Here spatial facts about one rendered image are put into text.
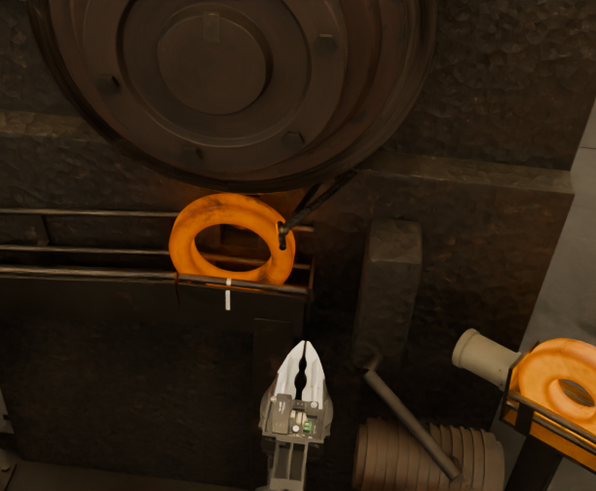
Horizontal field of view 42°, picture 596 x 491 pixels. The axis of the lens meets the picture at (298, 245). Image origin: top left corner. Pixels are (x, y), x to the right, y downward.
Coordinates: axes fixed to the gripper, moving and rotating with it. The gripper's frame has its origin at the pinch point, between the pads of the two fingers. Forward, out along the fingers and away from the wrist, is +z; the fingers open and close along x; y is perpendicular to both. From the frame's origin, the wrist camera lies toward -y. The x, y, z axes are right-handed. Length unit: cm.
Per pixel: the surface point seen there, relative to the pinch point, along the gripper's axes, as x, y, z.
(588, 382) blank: -36.5, 1.0, 0.7
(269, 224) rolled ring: 7.2, 1.8, 17.9
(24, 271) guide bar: 43.7, -11.1, 12.3
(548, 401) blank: -33.8, -6.5, 0.5
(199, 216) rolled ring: 17.1, 1.8, 17.7
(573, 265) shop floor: -75, -103, 85
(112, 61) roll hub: 24.2, 31.9, 16.5
